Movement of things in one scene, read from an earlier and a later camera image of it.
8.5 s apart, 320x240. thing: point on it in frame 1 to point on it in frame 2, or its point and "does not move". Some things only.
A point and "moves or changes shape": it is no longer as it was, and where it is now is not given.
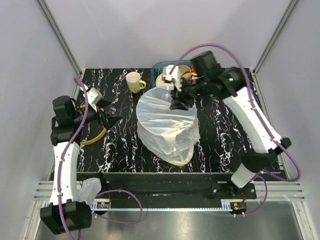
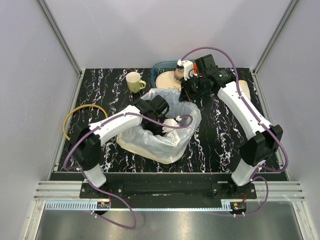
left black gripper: x=108 y=120 to x=158 y=132
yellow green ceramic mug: x=134 y=83 does not move
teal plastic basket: x=157 y=68 does not move
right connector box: x=238 y=207 does not move
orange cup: x=193 y=68 does not move
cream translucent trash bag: x=170 y=135 moves or changes shape
